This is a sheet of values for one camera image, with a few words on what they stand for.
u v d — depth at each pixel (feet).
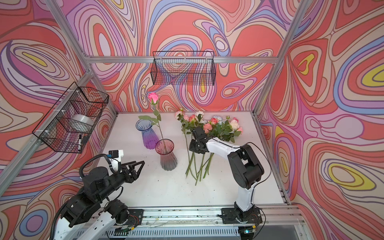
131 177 1.91
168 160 3.17
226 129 3.42
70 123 2.30
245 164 1.67
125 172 1.87
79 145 2.35
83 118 2.42
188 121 3.65
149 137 3.25
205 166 2.98
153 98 2.31
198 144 2.27
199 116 3.34
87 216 1.49
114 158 1.81
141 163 2.12
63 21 2.38
